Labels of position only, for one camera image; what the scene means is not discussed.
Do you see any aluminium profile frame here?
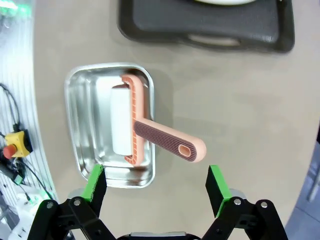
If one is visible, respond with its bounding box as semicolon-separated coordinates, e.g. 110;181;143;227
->
0;13;59;227

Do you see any pink lint roller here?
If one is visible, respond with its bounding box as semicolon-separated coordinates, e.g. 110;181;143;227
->
110;73;208;167

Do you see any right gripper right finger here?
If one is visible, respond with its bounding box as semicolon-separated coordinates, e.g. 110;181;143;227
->
199;164;290;240

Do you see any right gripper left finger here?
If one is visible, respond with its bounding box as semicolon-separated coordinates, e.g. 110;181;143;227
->
26;164;118;240

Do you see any stainless steel rectangular tray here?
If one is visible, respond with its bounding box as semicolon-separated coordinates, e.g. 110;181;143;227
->
64;62;156;189

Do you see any dark brown serving tray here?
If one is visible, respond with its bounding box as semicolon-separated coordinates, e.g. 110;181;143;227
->
117;0;295;54

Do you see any white round plate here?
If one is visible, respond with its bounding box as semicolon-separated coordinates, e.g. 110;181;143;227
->
193;0;252;6

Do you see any yellow emergency stop button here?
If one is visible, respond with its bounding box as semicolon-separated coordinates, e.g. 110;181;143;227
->
3;129;34;160

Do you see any black cable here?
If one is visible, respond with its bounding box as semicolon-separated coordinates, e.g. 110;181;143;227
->
0;83;23;131

